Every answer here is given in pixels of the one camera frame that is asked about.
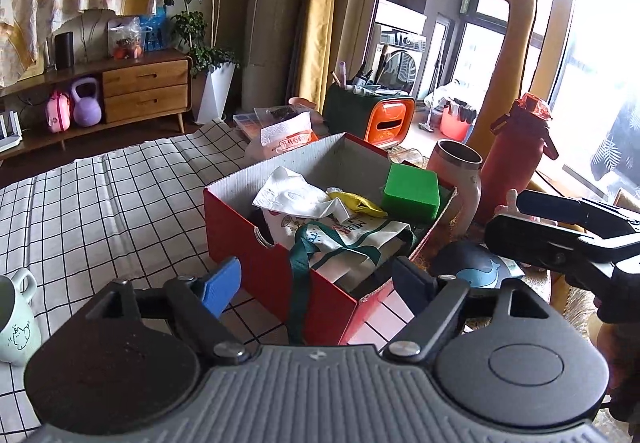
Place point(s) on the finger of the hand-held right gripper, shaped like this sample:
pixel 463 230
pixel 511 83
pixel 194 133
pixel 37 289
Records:
pixel 535 243
pixel 575 213

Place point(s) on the red bucket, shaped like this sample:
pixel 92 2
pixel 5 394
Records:
pixel 457 123

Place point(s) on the yellow curtain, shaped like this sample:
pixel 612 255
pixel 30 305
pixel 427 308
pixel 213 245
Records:
pixel 320 13

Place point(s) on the beige steel tumbler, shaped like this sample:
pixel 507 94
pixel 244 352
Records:
pixel 455 183

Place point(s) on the yellow cloth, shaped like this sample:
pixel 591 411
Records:
pixel 357 204

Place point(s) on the white plastic sack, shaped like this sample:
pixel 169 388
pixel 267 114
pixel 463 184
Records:
pixel 450 93

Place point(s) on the green sponge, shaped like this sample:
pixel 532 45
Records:
pixel 411 193

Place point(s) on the orange giraffe figure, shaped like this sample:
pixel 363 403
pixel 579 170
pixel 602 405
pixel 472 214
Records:
pixel 510 48

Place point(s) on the orange green storage box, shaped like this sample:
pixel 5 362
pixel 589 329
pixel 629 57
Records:
pixel 390 120

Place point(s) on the pink bowl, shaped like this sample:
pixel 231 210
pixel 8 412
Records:
pixel 302 105

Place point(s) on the white router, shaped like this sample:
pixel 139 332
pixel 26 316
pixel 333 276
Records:
pixel 10 135

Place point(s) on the pink toy bag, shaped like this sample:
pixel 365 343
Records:
pixel 58 113

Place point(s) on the white printed packet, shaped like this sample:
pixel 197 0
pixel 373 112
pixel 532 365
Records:
pixel 290 195

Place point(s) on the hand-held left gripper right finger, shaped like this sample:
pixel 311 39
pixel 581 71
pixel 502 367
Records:
pixel 412 285

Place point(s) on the purple kettlebell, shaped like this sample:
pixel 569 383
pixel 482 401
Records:
pixel 86 105

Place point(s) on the checked tablecloth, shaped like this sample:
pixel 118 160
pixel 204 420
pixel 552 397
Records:
pixel 125 223

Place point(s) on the blue plastic bag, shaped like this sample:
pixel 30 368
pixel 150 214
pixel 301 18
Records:
pixel 155 33

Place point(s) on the wooden TV stand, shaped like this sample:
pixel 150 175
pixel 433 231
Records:
pixel 145 88

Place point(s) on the clear bag of fruit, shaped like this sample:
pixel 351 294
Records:
pixel 126 40

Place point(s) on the white column air conditioner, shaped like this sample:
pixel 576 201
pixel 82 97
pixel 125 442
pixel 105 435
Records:
pixel 277 23

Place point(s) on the red cardboard box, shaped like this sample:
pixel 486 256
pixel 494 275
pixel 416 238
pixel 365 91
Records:
pixel 235 238

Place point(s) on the washing machine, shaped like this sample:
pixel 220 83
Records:
pixel 402 68

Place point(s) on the clear plastic case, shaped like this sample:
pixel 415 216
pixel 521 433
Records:
pixel 250 120

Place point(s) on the red water bottle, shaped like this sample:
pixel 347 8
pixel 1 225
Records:
pixel 515 163

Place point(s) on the black speaker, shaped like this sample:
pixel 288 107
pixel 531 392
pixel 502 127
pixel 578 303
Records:
pixel 64 50

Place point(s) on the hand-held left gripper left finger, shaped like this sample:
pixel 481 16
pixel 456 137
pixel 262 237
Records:
pixel 222 285

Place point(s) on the mint green mug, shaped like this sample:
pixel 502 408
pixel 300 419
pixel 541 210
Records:
pixel 17 328

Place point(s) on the white orange plastic packet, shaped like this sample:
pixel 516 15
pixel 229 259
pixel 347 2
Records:
pixel 285 138

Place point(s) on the bundle of makeup brushes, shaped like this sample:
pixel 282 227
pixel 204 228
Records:
pixel 355 75

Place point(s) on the golden lace table mat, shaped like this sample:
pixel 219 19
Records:
pixel 575 313

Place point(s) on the white stick vacuum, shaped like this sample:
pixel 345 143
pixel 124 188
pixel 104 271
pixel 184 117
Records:
pixel 430 123

